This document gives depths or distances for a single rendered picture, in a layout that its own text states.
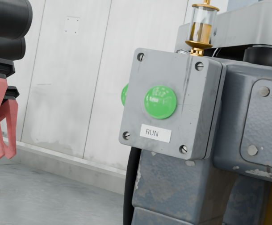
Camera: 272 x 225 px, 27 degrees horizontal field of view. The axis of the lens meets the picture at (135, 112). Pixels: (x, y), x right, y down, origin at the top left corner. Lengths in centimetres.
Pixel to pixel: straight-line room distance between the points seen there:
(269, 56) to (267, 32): 3
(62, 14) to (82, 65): 74
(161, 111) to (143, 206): 12
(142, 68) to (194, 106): 6
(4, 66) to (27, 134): 672
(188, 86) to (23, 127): 695
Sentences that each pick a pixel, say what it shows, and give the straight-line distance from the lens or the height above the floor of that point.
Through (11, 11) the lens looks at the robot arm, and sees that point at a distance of 71.
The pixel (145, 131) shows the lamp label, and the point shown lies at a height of 126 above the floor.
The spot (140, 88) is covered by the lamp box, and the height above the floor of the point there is 129.
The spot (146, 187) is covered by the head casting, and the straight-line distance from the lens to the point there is 56.
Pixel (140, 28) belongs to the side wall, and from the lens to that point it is 656.
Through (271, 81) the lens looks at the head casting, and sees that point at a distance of 52.
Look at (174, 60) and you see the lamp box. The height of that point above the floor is 132.
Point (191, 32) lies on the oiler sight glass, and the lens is 57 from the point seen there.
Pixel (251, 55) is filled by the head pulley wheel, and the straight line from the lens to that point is 65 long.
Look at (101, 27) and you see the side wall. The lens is 685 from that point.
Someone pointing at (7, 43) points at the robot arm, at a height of 132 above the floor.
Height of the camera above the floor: 130
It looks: 3 degrees down
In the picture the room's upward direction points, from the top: 11 degrees clockwise
